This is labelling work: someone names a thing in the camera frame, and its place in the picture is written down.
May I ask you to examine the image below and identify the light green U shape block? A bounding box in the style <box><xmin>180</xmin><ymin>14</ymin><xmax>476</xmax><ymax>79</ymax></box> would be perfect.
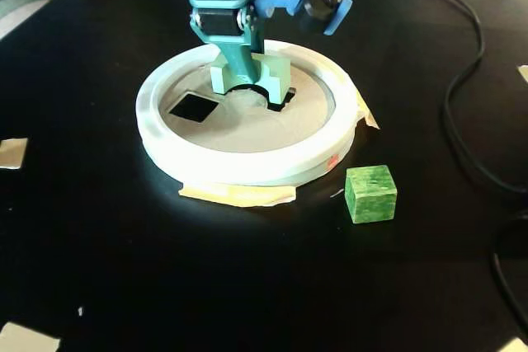
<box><xmin>210</xmin><ymin>52</ymin><xmax>292</xmax><ymax>105</ymax></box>

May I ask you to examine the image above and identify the white round shape sorter lid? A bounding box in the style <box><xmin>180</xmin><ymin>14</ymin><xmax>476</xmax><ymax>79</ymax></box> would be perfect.
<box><xmin>134</xmin><ymin>38</ymin><xmax>358</xmax><ymax>187</ymax></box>

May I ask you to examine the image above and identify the long beige masking tape strip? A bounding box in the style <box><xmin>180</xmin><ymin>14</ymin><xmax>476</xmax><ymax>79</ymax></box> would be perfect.
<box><xmin>178</xmin><ymin>184</ymin><xmax>299</xmax><ymax>209</ymax></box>

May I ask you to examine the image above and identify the short beige masking tape strip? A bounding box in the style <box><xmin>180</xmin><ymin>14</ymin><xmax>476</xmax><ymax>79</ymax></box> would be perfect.
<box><xmin>353</xmin><ymin>91</ymin><xmax>383</xmax><ymax>131</ymax></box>

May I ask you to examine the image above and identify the green wooden cube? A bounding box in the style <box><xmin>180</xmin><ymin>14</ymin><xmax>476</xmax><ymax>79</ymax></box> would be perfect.
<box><xmin>344</xmin><ymin>164</ymin><xmax>398</xmax><ymax>224</ymax></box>

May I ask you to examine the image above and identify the square beige tape piece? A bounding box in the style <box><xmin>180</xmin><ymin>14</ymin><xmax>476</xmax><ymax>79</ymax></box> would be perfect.
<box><xmin>0</xmin><ymin>137</ymin><xmax>29</xmax><ymax>171</ymax></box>

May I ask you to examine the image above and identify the large beige tape piece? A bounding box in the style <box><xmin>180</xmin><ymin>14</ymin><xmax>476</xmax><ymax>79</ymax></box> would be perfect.
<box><xmin>0</xmin><ymin>321</ymin><xmax>62</xmax><ymax>352</ymax></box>

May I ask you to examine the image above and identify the long black cable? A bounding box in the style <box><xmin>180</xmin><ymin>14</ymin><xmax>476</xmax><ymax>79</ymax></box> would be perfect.
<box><xmin>346</xmin><ymin>0</ymin><xmax>528</xmax><ymax>195</ymax></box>

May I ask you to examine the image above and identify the black looped cable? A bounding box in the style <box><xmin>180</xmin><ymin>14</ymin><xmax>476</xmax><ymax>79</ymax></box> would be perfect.
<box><xmin>492</xmin><ymin>208</ymin><xmax>528</xmax><ymax>331</ymax></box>

